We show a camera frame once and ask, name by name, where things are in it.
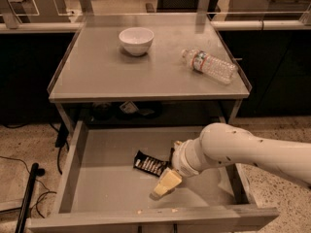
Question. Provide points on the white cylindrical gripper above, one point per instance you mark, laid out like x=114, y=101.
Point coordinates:
x=180, y=162

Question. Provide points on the black rxbar chocolate wrapper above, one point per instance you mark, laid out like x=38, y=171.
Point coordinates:
x=149, y=164

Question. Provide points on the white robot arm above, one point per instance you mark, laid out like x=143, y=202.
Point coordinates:
x=220, y=145

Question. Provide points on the white tag under counter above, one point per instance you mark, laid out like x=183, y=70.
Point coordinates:
x=128, y=107

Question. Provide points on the grey open top drawer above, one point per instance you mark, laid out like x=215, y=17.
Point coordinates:
x=100, y=191

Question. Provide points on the clear plastic water bottle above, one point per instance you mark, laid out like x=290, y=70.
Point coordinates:
x=210, y=66

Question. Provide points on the black power strip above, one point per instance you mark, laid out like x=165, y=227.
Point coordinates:
x=61, y=136

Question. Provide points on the white ceramic bowl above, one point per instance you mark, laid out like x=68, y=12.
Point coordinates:
x=136, y=40

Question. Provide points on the black pole on floor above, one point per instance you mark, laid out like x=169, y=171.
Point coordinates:
x=34, y=173

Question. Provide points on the grey cabinet counter frame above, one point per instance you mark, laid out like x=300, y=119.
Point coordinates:
x=97, y=69

